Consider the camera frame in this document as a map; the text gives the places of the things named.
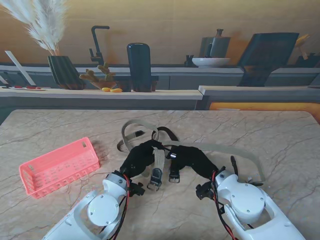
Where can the plate with red slices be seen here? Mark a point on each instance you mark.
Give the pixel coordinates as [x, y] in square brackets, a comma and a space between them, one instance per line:
[30, 88]

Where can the dark ribbed vase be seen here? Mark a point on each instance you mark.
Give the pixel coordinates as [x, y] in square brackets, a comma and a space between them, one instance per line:
[65, 72]

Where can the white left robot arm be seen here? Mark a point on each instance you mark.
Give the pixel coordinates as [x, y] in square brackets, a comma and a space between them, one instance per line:
[100, 207]

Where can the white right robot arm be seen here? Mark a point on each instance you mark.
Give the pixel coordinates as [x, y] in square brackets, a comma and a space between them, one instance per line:
[245, 202]

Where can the yellow wooden utensil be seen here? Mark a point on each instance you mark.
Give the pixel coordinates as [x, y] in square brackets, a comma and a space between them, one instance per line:
[302, 40]

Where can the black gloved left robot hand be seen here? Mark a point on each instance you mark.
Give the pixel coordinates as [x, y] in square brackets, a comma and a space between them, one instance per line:
[137, 157]

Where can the grey back cabinet counter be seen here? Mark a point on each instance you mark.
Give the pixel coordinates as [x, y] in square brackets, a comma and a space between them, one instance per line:
[175, 70]

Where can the dark box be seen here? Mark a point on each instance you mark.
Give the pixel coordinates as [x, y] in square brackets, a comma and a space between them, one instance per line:
[312, 61]

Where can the black kitchen faucet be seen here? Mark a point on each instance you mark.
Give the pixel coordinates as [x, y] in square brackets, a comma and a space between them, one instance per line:
[97, 42]

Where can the yellow orange fruit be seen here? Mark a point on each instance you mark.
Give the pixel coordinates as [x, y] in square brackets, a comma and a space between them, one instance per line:
[106, 89]
[116, 90]

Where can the white pampas grass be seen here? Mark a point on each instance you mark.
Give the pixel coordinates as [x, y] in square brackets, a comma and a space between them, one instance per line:
[47, 30]

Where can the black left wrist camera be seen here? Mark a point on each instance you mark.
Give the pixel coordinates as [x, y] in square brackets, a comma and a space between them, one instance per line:
[137, 190]

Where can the small black bottles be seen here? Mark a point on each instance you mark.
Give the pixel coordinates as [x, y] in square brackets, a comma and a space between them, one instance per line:
[188, 62]

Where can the cactus plant in bowl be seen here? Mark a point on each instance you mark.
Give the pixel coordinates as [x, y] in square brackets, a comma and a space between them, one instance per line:
[107, 75]

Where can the white leaning slat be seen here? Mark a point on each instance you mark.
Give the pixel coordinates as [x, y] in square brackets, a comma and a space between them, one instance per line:
[20, 68]

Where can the pink plastic storage basket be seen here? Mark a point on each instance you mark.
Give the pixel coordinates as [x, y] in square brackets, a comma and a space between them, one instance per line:
[57, 165]

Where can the black leather belt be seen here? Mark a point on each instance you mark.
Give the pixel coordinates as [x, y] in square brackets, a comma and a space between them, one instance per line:
[173, 172]

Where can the grey counter with orange light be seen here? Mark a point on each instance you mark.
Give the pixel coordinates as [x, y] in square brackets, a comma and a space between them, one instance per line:
[250, 96]

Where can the long beige woven belt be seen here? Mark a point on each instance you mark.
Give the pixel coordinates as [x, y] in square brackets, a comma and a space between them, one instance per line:
[237, 150]

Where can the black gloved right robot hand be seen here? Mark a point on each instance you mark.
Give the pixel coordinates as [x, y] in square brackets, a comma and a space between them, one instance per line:
[192, 158]

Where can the white shallow bowl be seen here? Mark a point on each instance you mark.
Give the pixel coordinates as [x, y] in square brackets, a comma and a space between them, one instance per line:
[211, 62]

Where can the grey jug with lid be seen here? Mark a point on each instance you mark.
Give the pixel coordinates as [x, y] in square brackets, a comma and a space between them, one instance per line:
[220, 47]

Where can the dark slanted board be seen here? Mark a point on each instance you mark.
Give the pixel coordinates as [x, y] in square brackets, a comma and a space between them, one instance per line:
[267, 57]

